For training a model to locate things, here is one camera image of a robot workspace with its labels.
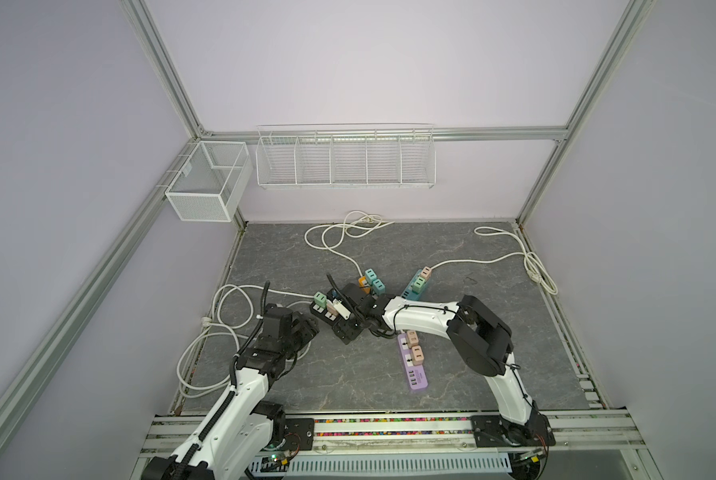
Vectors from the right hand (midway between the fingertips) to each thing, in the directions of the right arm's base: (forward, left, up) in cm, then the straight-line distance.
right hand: (344, 325), depth 92 cm
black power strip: (+3, +7, +2) cm, 7 cm away
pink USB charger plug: (+1, +3, +10) cm, 11 cm away
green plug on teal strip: (+11, -23, +6) cm, 26 cm away
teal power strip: (+10, -21, +2) cm, 23 cm away
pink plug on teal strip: (+16, -26, +6) cm, 31 cm away
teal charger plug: (+15, -8, +6) cm, 18 cm away
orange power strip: (+15, -5, +1) cm, 15 cm away
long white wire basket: (+46, -3, +30) cm, 55 cm away
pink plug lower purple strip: (-12, -21, +6) cm, 25 cm away
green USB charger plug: (+5, +7, +6) cm, 11 cm away
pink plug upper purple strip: (-7, -20, +6) cm, 22 cm away
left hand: (-4, +8, +6) cm, 11 cm away
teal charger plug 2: (+10, -11, +6) cm, 16 cm away
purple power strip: (-15, -20, +1) cm, 26 cm away
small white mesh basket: (+42, +46, +23) cm, 67 cm away
